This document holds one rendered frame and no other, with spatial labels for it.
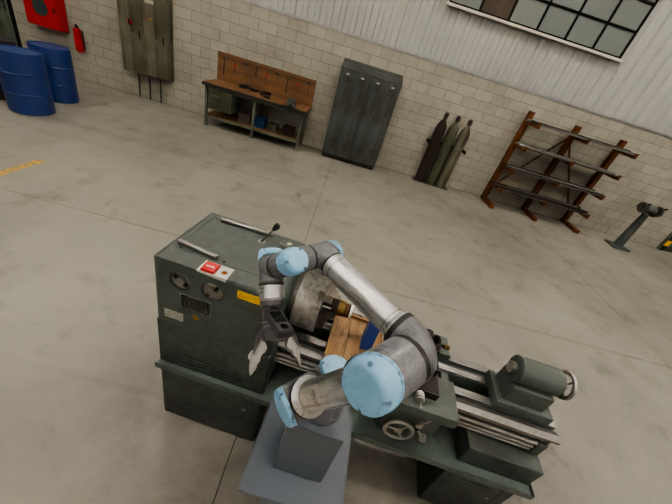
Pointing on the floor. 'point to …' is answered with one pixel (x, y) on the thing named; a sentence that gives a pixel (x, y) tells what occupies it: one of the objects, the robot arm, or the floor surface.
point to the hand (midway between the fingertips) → (277, 371)
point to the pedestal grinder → (636, 224)
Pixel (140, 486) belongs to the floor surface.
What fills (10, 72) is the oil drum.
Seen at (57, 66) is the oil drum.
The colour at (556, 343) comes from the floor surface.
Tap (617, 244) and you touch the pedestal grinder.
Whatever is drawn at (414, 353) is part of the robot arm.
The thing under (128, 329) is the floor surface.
